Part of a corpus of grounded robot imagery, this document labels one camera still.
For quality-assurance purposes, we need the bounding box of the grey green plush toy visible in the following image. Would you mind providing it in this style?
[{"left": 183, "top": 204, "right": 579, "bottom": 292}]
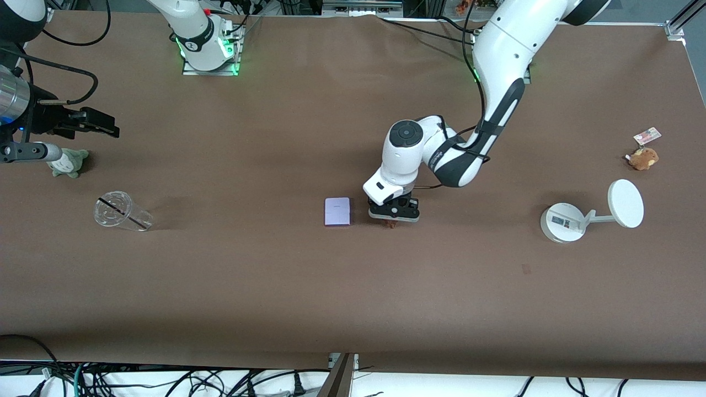
[{"left": 49, "top": 148, "right": 89, "bottom": 179}]

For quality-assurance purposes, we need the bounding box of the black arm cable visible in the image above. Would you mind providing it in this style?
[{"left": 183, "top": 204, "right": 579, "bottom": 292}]
[
  {"left": 411, "top": 0, "right": 494, "bottom": 191},
  {"left": 11, "top": 0, "right": 113, "bottom": 106}
]

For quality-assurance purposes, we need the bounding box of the brown plush toy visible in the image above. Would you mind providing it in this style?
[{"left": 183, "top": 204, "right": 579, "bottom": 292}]
[{"left": 625, "top": 147, "right": 660, "bottom": 171}]

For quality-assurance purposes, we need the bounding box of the dark table support beam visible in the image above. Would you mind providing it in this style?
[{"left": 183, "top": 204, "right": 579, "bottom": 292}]
[{"left": 317, "top": 353, "right": 360, "bottom": 397}]

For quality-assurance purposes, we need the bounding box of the thick black floor cable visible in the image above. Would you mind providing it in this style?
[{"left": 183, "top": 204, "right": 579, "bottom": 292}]
[{"left": 0, "top": 333, "right": 62, "bottom": 382}]

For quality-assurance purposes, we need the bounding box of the metal rail bracket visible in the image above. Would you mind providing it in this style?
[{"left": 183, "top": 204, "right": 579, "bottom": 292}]
[{"left": 322, "top": 0, "right": 404, "bottom": 17}]

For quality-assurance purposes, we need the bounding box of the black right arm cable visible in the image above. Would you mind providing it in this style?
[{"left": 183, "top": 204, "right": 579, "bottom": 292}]
[{"left": 11, "top": 0, "right": 113, "bottom": 106}]

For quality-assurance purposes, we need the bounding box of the clear plastic cup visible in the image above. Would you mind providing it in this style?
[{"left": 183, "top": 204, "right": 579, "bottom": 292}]
[{"left": 93, "top": 191, "right": 154, "bottom": 233}]

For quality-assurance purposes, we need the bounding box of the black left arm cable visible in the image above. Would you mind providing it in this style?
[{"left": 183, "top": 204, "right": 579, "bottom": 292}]
[{"left": 411, "top": 0, "right": 494, "bottom": 191}]

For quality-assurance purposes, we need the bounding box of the black cable on table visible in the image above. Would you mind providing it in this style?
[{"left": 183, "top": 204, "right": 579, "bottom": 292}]
[{"left": 379, "top": 15, "right": 482, "bottom": 46}]

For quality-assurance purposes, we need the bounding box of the black straw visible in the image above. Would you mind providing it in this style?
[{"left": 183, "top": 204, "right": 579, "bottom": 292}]
[{"left": 98, "top": 197, "right": 151, "bottom": 228}]

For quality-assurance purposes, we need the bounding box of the white round desk lamp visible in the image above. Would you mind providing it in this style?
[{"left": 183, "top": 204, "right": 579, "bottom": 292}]
[{"left": 539, "top": 179, "right": 645, "bottom": 244}]

